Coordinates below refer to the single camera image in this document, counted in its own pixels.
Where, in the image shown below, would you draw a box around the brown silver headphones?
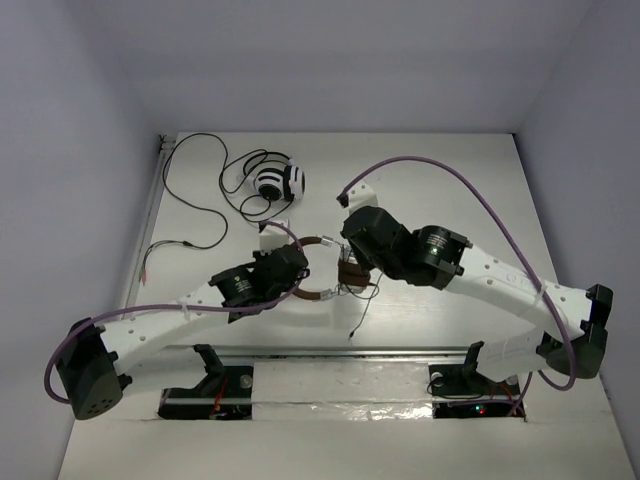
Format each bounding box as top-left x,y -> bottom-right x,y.
293,236 -> 374,302

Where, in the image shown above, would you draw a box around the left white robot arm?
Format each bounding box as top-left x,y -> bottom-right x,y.
47,245 -> 309,420

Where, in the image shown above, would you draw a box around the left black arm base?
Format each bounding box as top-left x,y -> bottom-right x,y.
157,344 -> 254,421

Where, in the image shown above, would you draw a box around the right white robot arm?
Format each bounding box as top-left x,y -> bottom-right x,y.
341,206 -> 613,382

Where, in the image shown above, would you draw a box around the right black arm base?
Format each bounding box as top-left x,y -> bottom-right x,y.
426,342 -> 526,419

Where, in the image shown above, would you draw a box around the white black headphones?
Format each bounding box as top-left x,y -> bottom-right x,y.
237,150 -> 306,202

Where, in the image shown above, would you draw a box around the silver foil strip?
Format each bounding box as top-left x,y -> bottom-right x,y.
251,360 -> 433,422

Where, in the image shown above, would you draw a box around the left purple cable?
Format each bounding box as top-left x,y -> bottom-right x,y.
44,219 -> 311,404

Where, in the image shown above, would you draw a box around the purple cable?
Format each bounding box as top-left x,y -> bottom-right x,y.
341,155 -> 581,391
44,219 -> 311,404

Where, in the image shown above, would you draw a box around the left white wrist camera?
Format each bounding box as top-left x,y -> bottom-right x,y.
258,217 -> 290,253

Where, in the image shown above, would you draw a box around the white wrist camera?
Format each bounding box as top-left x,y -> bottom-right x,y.
336,181 -> 378,215
258,217 -> 290,253

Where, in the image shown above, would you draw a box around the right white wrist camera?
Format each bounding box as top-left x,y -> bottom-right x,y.
336,181 -> 378,215

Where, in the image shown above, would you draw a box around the long black headphone cable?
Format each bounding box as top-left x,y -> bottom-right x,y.
161,132 -> 293,250

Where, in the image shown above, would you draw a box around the thin coloured wires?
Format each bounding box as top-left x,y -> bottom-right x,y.
138,239 -> 191,286

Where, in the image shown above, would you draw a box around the aluminium rail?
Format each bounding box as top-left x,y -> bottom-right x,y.
149,345 -> 476,359

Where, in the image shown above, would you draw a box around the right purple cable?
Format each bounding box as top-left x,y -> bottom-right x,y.
341,155 -> 581,391

